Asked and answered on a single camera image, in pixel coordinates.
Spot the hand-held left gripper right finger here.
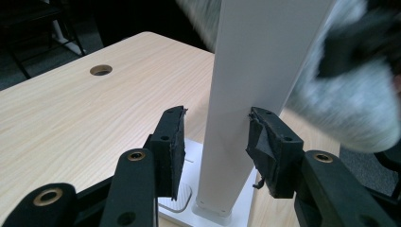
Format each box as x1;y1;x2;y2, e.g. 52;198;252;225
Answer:
245;106;305;200

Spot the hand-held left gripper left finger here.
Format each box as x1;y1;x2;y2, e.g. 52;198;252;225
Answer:
143;105;189;201

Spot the light blue cloth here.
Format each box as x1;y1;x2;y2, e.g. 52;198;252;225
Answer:
174;0;401;154

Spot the white desk lamp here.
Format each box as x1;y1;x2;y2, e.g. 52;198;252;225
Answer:
157;0;337;227

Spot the black chair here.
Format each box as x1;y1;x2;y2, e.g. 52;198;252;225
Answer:
0;0;87;79

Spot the white table frame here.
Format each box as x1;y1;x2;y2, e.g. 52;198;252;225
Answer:
50;18;83;57

